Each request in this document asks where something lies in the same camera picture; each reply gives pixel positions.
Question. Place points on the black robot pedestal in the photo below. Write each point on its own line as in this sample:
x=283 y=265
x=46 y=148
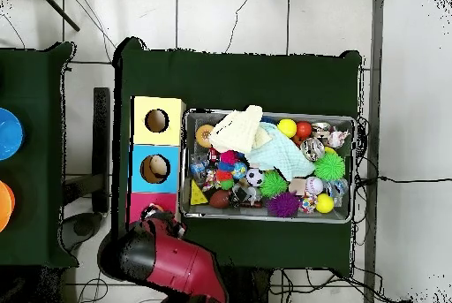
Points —
x=247 y=285

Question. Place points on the mint green cloth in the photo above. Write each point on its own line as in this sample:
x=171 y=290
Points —
x=282 y=154

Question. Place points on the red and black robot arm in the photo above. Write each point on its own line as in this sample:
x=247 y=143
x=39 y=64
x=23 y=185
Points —
x=183 y=264

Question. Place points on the toy burger bun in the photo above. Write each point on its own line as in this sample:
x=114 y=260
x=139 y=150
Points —
x=203 y=136

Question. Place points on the wooden box with three holes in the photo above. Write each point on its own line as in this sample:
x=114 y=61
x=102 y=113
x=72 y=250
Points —
x=173 y=133

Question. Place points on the cream cloth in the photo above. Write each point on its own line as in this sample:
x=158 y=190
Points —
x=236 y=130

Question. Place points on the black tripod leg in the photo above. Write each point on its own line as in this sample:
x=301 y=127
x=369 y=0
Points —
x=58 y=9

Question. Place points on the black upright panel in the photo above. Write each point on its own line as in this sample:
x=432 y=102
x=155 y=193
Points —
x=101 y=161

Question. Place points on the purple spiky ball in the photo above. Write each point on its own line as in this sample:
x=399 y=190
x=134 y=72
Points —
x=283 y=204

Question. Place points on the orange ball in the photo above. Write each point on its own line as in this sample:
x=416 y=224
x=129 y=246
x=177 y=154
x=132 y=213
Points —
x=303 y=130

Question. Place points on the large yellow ball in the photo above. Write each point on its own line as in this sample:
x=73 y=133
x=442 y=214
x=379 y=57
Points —
x=287 y=128

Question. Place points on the silver mesh bin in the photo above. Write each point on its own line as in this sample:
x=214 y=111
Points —
x=247 y=217

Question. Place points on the large green spiky ball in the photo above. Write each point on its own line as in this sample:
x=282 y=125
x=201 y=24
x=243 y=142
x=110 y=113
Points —
x=329 y=167

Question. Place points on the dark green table cloth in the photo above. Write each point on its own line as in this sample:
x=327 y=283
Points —
x=229 y=80
x=35 y=239

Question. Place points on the grey stand base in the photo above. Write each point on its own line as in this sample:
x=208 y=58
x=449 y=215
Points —
x=81 y=228

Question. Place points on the yellow toy cheese wedge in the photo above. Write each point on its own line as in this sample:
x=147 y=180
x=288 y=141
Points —
x=197 y=197

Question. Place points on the small soccer ball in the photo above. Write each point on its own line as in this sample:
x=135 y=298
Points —
x=255 y=177

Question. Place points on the brown toy football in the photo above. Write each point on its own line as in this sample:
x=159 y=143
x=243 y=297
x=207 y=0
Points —
x=219 y=199

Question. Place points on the blue bowl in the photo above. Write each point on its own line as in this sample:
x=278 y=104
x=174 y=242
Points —
x=10 y=133

